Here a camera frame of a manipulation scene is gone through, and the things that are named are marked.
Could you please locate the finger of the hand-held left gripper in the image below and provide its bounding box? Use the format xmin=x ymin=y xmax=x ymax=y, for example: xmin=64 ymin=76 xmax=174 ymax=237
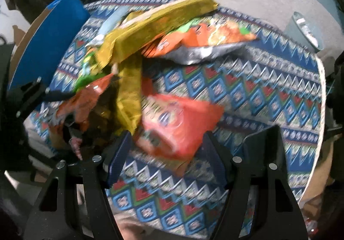
xmin=12 ymin=77 xmax=76 ymax=118
xmin=28 ymin=122 xmax=84 ymax=169

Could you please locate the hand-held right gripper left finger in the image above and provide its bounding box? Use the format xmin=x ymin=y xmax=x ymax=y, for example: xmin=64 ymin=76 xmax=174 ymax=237
xmin=24 ymin=130 xmax=133 ymax=240

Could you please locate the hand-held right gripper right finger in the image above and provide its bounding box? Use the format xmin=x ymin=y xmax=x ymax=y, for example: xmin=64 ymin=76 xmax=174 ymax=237
xmin=201 ymin=124 xmax=309 ymax=240

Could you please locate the orange snack packet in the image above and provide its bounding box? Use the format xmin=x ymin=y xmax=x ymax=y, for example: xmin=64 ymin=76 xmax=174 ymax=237
xmin=48 ymin=74 xmax=115 ymax=149

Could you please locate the red snack packet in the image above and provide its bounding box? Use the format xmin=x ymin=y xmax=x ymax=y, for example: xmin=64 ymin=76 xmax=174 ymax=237
xmin=136 ymin=93 xmax=225 ymax=177

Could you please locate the blue cardboard box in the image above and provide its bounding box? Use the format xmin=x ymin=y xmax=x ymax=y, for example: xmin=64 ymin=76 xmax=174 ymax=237
xmin=8 ymin=0 xmax=90 ymax=91

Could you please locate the orange green snack bag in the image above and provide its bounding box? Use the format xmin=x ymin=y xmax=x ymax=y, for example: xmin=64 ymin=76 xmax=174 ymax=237
xmin=140 ymin=18 xmax=260 ymax=65

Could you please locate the large gold snack packet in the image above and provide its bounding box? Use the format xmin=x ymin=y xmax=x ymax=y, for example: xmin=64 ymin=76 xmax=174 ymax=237
xmin=95 ymin=0 xmax=219 ymax=69

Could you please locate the green snack packet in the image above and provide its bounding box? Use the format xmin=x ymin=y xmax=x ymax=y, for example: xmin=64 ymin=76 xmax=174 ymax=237
xmin=74 ymin=50 xmax=106 ymax=91

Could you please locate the long gold snack packet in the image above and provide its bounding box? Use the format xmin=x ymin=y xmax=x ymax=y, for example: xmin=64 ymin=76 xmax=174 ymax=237
xmin=115 ymin=55 xmax=143 ymax=134

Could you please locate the patterned blue blanket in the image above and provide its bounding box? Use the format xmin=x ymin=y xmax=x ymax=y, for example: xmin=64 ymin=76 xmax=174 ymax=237
xmin=25 ymin=0 xmax=327 ymax=239

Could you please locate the brown cardboard sheet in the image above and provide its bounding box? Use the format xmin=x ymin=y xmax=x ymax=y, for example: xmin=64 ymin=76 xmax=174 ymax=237
xmin=301 ymin=139 xmax=335 ymax=219

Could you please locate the grey waste bin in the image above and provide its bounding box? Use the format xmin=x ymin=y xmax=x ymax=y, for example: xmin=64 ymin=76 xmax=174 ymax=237
xmin=283 ymin=11 xmax=326 ymax=51

